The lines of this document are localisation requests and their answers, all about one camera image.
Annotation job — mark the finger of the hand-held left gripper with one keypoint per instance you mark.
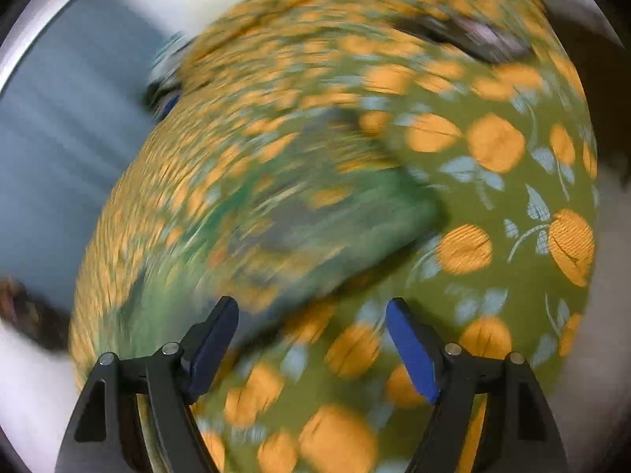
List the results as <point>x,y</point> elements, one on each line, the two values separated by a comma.
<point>169,103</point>

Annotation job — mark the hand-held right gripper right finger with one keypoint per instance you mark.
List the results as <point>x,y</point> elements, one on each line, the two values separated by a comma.
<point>413,354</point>

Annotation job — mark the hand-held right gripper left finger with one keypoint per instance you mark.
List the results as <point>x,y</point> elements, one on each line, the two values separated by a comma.
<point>213,350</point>

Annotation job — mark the green printed garment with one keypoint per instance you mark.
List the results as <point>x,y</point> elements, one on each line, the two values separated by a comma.
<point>296,217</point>

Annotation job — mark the blue-grey curtain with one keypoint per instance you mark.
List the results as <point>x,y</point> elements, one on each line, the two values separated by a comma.
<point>59,133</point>

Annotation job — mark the dark brown object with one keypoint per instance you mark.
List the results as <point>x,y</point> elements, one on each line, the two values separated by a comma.
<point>27,313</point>

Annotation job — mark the green orange-print bed sheet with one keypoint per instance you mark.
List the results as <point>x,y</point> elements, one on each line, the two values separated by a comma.
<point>493,143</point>

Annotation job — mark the dark cloth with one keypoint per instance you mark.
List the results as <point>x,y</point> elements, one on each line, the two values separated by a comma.
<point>468,37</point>

